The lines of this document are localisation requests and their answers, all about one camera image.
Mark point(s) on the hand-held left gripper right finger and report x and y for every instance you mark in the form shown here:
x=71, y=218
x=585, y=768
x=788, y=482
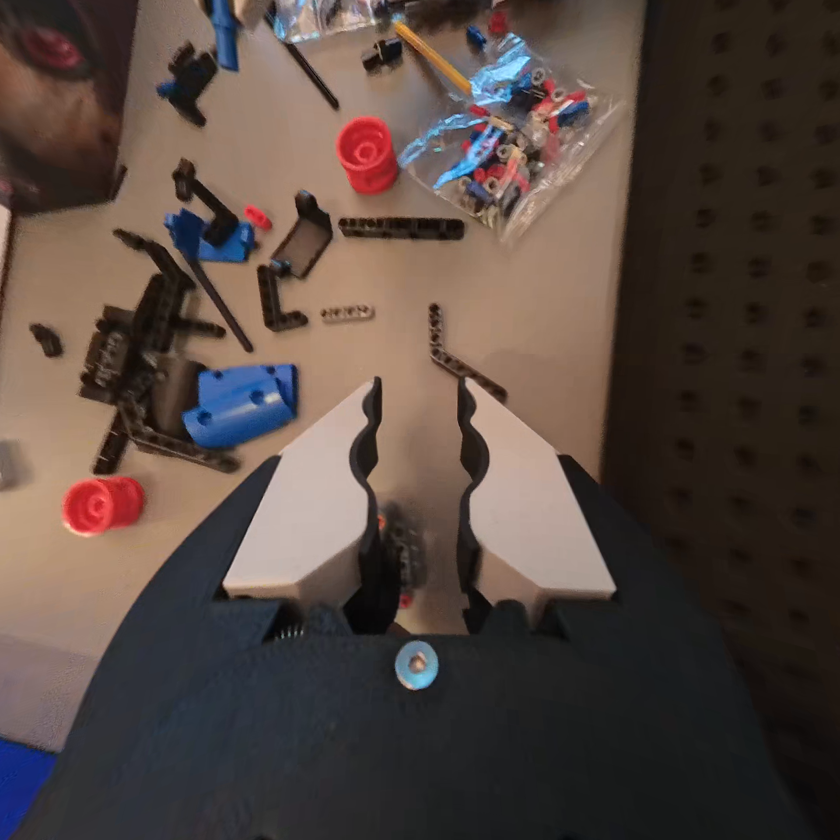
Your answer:
x=531, y=525

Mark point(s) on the grey desk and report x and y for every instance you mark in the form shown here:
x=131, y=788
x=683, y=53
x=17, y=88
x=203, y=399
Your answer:
x=525, y=295

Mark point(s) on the small black connector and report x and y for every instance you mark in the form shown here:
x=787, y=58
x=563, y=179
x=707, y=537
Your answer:
x=380, y=54
x=47, y=340

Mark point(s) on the red wheel hub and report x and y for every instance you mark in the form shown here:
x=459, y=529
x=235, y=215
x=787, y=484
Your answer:
x=367, y=154
x=102, y=505

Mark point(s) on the blue plastic bin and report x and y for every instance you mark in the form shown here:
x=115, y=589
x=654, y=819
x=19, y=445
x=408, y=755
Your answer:
x=23, y=787

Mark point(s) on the black beam frame assembly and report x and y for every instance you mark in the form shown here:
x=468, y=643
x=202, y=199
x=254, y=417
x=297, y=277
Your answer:
x=138, y=341

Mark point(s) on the dark perforated panel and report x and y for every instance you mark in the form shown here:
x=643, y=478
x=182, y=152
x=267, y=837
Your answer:
x=722, y=328

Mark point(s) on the small red bush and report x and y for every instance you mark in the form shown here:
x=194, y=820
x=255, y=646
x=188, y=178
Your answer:
x=258, y=216

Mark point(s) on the clear plastic bag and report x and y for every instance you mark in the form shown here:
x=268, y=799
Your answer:
x=328, y=16

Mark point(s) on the blue curved toy panel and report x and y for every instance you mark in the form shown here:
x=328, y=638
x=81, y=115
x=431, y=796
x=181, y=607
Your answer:
x=243, y=420
x=249, y=377

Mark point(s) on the small thin grey beam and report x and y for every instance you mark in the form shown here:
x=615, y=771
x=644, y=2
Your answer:
x=348, y=313

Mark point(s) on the yellow axle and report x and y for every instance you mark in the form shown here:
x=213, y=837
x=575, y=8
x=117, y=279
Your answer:
x=433, y=59

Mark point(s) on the grey toy motor block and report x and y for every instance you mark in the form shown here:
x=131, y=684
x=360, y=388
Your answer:
x=403, y=538

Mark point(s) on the black connector with blue pin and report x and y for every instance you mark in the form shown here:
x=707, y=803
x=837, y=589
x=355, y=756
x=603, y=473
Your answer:
x=190, y=79

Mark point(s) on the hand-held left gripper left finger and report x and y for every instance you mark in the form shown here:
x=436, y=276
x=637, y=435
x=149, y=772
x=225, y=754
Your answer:
x=308, y=525

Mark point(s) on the black rectangular panel piece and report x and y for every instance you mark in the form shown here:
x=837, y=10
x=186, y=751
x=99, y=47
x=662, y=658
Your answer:
x=305, y=239

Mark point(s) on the black L-shaped beam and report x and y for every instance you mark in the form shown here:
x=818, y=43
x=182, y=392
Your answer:
x=272, y=308

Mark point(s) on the straight black beam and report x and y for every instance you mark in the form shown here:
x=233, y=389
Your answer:
x=400, y=228

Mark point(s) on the clear bag of small parts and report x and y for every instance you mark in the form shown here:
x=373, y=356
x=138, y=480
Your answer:
x=518, y=144

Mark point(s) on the blue toy beam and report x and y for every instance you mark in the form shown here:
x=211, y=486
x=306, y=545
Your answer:
x=225, y=39

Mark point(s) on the printed toy set box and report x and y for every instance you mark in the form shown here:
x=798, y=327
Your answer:
x=59, y=98

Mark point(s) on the black curved toy shell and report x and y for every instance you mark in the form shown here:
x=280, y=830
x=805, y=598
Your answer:
x=176, y=387

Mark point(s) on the black crank connector piece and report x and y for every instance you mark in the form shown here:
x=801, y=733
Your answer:
x=203, y=197

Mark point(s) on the black bent beam blue pin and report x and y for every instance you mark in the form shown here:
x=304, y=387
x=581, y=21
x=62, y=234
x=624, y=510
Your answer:
x=453, y=358

